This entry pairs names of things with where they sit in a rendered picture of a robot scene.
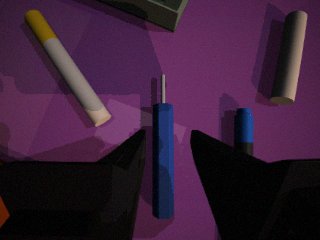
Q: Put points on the blue stylus with grey tip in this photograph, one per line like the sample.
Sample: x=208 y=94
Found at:
x=163 y=158

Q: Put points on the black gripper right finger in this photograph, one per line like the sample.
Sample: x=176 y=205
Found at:
x=245 y=193

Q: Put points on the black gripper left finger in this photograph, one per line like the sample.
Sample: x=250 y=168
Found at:
x=110 y=186

